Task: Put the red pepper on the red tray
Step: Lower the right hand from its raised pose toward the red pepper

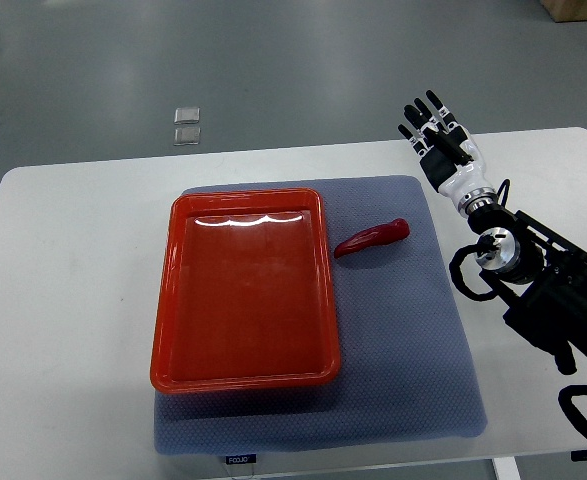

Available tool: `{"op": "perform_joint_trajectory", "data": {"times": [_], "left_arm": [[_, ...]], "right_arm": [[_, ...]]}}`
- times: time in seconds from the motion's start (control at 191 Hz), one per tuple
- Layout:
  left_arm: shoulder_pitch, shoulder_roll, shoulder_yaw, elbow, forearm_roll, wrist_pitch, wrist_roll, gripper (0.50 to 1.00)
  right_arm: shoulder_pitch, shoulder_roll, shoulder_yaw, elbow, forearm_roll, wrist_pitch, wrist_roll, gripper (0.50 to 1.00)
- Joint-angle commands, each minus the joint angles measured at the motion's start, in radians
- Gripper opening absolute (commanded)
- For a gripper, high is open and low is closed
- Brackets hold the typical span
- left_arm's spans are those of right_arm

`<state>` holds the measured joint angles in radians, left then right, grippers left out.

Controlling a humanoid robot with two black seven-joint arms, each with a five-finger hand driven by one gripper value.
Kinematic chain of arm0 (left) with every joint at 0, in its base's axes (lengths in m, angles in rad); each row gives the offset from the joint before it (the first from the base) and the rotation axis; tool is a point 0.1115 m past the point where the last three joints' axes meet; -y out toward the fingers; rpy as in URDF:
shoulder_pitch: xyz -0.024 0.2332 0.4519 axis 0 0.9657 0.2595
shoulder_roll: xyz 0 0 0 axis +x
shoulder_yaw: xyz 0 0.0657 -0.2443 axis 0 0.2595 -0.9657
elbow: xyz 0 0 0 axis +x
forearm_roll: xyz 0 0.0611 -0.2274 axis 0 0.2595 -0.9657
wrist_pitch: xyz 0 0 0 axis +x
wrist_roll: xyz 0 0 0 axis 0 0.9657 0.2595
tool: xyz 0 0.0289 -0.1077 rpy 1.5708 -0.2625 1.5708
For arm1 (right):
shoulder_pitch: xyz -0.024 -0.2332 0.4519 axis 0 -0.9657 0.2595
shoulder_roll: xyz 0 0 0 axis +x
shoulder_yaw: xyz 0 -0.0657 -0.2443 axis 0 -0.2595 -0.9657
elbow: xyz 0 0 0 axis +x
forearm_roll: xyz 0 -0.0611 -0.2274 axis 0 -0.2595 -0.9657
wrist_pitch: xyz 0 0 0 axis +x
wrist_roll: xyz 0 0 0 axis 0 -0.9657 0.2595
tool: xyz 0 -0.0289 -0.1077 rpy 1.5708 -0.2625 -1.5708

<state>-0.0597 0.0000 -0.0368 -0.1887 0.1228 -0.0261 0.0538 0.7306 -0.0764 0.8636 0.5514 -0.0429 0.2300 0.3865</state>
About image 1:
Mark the upper floor metal plate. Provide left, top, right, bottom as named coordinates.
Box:
left=174, top=106, right=200, bottom=125

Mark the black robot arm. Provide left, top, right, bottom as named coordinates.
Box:
left=449, top=181, right=587, bottom=375

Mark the blue mesh mat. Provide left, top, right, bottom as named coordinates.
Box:
left=154, top=175, right=487, bottom=456

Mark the lower floor metal plate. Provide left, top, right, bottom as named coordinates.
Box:
left=173, top=126, right=201, bottom=146

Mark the red plastic tray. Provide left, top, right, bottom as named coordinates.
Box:
left=150, top=188, right=341, bottom=395

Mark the black table label left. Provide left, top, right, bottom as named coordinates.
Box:
left=225, top=454, right=257, bottom=465

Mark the red pepper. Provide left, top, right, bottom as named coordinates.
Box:
left=333, top=218, right=410, bottom=258

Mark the floor metal plate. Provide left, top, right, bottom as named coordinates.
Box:
left=174, top=106, right=200, bottom=125
left=173, top=126, right=201, bottom=146

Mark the white table leg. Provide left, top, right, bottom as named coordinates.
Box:
left=492, top=456, right=522, bottom=480

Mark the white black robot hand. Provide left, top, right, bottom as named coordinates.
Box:
left=398, top=90, right=497, bottom=217

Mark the cardboard box corner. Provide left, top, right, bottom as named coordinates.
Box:
left=540, top=0, right=587, bottom=23

